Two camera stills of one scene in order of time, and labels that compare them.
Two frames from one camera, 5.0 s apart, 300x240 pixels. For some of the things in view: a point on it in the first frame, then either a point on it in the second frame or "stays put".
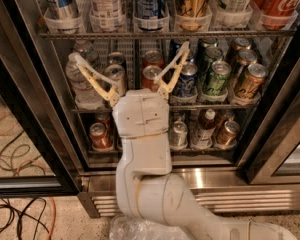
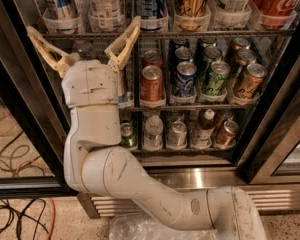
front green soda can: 217,83 stays put
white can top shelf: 106,14 stays put
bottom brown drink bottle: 204,135 stays put
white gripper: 140,113 -> 90,83
